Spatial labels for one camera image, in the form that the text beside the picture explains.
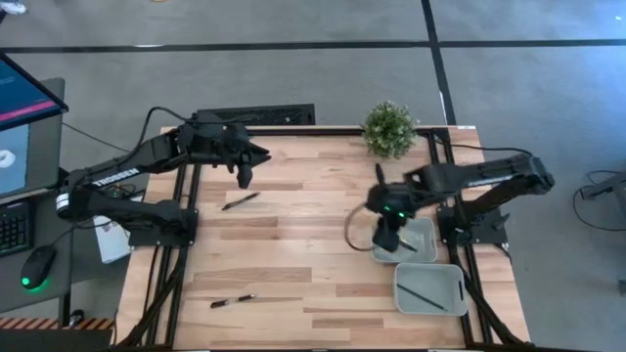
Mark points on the dark blue screen monitor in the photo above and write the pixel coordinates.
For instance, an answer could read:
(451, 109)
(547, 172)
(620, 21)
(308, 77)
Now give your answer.
(19, 98)

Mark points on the black keyboard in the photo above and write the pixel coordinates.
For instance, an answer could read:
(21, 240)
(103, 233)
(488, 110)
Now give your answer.
(14, 227)

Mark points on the dark green pencil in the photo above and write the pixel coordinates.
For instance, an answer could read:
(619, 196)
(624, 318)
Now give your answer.
(420, 297)

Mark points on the black perforated metal panel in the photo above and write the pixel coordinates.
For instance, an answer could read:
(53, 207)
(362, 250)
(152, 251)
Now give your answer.
(274, 115)

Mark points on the black computer mouse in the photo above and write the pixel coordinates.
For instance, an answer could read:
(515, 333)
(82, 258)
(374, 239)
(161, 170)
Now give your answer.
(38, 264)

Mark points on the black aluminium table frame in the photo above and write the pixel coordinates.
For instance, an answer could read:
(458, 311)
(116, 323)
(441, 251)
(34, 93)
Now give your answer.
(303, 132)

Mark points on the white box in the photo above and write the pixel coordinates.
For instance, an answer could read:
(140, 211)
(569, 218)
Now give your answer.
(113, 244)

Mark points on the black caster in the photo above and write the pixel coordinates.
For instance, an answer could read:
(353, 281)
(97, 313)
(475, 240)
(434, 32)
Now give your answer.
(76, 318)

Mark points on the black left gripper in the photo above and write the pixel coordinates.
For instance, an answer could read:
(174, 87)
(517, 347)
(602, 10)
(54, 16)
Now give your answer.
(210, 144)

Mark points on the light grey plastic bin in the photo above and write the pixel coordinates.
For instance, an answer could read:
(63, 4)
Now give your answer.
(420, 230)
(440, 278)

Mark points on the grey desk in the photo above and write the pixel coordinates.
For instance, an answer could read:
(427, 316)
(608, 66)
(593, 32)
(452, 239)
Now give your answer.
(49, 254)

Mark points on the grey framed computer monitor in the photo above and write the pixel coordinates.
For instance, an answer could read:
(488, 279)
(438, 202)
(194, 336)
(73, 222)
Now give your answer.
(14, 156)

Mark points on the person's shoe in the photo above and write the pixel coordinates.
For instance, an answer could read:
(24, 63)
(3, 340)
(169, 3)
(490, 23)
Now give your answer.
(12, 7)

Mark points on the dark grey cabinet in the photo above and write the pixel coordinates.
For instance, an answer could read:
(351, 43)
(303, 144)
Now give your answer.
(49, 342)

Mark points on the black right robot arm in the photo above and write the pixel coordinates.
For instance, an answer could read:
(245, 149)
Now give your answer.
(479, 173)

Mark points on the potted green plant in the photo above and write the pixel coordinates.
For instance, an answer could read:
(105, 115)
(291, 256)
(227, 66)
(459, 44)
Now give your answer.
(389, 129)

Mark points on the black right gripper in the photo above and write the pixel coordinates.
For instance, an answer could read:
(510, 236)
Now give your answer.
(387, 239)

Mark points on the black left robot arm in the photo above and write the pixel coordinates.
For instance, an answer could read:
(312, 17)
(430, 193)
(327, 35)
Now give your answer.
(122, 173)

